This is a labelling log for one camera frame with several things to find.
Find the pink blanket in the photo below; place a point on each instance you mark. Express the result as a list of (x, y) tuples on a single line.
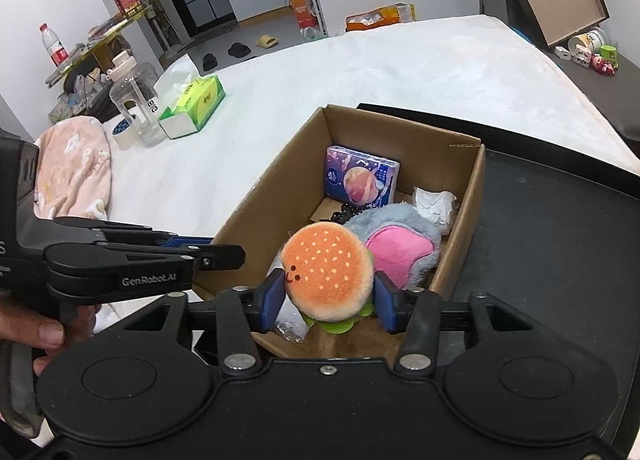
[(70, 165)]

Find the small green box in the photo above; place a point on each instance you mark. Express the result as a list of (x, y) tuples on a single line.
[(609, 52)]

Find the person's left hand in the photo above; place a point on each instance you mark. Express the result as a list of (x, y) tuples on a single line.
[(30, 327)]

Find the tape roll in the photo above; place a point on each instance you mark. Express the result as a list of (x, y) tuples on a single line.
[(124, 133)]

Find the orange snack bag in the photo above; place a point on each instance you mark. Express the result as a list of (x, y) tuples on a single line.
[(380, 18)]

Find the black tray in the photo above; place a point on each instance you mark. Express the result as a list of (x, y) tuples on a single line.
[(550, 240)]

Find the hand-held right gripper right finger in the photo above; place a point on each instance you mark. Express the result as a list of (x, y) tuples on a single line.
[(385, 306)]

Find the white jar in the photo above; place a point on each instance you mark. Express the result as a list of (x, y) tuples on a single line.
[(587, 40)]

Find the clear plastic wrap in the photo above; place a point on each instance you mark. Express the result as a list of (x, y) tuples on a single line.
[(311, 34)]

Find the black slipper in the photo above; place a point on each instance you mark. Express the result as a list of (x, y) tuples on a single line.
[(239, 49), (209, 61)]

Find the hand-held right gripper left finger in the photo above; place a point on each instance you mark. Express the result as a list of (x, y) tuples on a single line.
[(267, 301)]

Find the orange cardboard box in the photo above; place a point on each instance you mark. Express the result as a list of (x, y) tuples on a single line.
[(303, 10)]

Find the yellow slipper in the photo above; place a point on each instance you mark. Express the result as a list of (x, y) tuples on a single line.
[(266, 40)]

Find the white charger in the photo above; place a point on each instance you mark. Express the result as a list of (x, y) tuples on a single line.
[(561, 53)]

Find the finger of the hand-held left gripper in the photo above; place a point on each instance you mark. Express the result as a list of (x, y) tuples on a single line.
[(190, 241), (220, 257)]

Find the clear plastic jug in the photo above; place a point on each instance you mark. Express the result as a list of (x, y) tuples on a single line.
[(145, 100)]

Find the grey pink plush toy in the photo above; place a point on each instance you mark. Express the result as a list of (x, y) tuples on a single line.
[(400, 250)]

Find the black fabric item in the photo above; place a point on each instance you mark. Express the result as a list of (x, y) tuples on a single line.
[(342, 215)]

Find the plastic water bottle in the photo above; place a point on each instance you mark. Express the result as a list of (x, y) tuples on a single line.
[(55, 48)]

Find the green tissue box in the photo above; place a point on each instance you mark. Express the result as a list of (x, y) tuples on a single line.
[(192, 108)]

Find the side table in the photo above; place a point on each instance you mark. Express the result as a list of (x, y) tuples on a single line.
[(100, 45)]

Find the brown cardboard box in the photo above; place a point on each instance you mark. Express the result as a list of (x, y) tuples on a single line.
[(240, 220)]

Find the white paper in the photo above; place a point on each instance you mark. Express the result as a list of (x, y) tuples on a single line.
[(436, 205)]

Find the burger plush toy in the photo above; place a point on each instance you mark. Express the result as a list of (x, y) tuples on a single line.
[(325, 265)]

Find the clear plastic bag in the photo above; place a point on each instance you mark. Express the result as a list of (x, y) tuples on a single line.
[(291, 324)]

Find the purple tissue pack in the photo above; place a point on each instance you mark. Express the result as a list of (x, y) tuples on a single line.
[(360, 175)]

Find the red toy figure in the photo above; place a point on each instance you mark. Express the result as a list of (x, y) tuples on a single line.
[(604, 65)]

